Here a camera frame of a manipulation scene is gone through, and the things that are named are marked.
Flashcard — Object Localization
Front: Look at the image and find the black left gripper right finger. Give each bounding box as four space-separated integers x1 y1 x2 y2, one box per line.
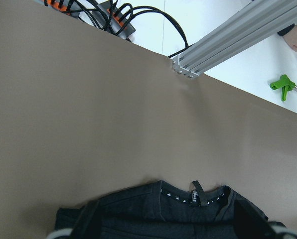
234 200 278 239

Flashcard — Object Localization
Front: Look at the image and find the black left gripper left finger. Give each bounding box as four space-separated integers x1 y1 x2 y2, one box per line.
70 200 100 239

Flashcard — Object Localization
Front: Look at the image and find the black printed t-shirt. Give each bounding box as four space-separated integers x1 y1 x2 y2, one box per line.
49 181 294 239

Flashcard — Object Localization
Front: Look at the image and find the grey orange USB hub far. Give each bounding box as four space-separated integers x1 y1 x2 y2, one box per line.
97 0 136 40

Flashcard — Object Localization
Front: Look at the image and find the grey orange usb hub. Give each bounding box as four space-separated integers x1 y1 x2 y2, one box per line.
38 0 86 18
97 0 136 40

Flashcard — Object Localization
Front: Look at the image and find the grey orange USB hub near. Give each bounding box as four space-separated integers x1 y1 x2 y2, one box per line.
38 0 86 18

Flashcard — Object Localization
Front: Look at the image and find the green handled reach grabber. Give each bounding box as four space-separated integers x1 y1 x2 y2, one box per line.
269 74 297 102

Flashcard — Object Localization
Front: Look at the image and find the aluminium frame post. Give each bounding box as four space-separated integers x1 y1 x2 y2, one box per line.
172 0 297 79

